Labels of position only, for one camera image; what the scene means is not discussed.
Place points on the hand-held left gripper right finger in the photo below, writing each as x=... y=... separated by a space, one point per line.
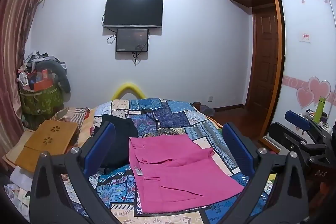
x=236 y=145

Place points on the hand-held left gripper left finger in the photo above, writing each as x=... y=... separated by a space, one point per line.
x=101 y=144

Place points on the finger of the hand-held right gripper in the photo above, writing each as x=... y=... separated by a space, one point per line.
x=281 y=138
x=296 y=119

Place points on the pink pants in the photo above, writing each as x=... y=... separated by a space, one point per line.
x=178 y=171

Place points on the black pants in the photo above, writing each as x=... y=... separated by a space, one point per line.
x=119 y=132

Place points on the green bottle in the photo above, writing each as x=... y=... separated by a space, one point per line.
x=319 y=109

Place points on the striped quilt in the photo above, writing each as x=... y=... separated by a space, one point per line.
x=71 y=113

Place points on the wooden lap desk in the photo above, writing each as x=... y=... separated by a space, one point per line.
x=50 y=140

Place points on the yellow foam arch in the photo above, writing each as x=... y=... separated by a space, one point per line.
x=127 y=85

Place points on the brown wooden door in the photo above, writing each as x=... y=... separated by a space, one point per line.
x=263 y=56

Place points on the green patterned bag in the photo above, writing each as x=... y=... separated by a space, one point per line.
x=42 y=103

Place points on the blue patchwork blanket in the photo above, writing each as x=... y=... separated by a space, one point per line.
x=168 y=116

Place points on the grey pillow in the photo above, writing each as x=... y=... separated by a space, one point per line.
x=61 y=74

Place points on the small paper label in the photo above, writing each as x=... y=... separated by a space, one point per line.
x=305 y=37

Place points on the orange box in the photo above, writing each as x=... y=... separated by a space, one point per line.
x=43 y=81

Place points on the white crumpled clothes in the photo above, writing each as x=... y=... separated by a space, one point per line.
x=18 y=187

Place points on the white heart-print wardrobe door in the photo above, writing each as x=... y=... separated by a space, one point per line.
x=304 y=11

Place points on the pile of clothes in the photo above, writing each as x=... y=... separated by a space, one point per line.
x=34 y=58

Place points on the small black monitor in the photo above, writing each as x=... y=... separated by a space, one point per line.
x=132 y=39

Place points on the striped red curtain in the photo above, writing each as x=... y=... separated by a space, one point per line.
x=13 y=29

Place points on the white wall socket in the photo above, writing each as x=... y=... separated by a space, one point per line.
x=210 y=99

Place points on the black wall television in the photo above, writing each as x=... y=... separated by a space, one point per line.
x=133 y=11

